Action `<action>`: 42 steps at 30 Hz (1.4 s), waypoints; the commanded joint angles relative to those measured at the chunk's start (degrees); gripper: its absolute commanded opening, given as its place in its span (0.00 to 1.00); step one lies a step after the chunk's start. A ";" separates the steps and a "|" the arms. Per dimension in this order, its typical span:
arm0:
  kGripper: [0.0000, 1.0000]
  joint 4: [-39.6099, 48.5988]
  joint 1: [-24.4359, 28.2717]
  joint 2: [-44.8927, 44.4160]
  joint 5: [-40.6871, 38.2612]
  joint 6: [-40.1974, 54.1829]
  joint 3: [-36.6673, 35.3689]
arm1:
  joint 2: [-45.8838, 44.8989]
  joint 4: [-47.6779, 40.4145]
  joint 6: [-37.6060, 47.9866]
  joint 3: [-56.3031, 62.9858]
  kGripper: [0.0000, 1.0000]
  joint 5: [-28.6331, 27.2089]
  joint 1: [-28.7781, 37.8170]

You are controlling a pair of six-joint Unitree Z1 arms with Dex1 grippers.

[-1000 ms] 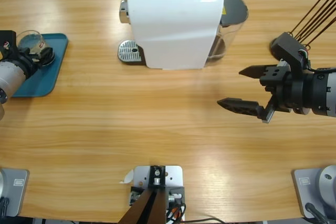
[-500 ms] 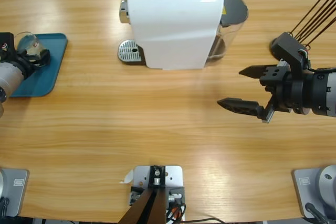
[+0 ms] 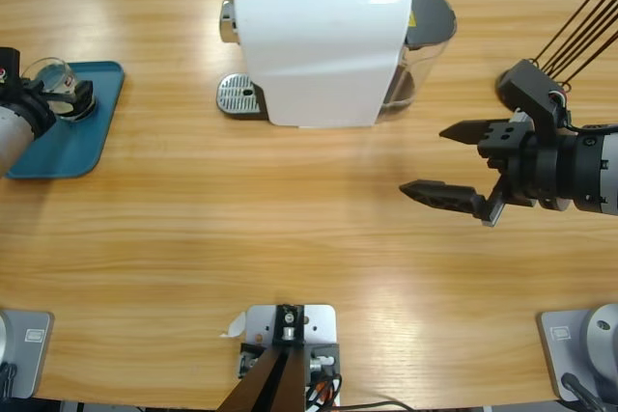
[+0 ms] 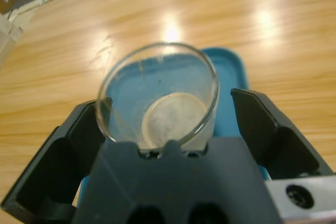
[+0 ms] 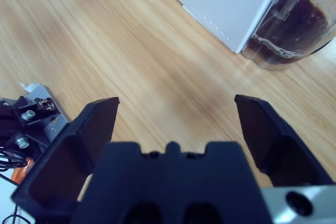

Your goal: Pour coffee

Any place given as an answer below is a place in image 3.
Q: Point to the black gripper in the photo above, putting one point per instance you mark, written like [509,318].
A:
[521,171]
[31,103]

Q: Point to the clear drinking glass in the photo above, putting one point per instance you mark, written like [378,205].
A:
[55,74]

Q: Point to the white capsule coffee machine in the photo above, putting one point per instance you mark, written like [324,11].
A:
[314,55]

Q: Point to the teal plastic tray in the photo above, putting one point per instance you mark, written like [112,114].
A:
[77,146]

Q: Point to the black capsule holder with rods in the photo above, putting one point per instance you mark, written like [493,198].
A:
[504,79]

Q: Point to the clear water tank black lid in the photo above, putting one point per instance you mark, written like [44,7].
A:
[432,16]

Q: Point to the metal grille drip tray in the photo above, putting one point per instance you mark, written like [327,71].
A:
[236,93]

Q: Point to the white tape scrap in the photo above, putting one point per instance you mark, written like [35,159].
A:
[236,325]

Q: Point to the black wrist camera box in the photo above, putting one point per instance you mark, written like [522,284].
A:
[531,89]
[9,69]

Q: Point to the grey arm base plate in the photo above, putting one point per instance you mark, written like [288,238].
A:
[562,335]
[34,335]

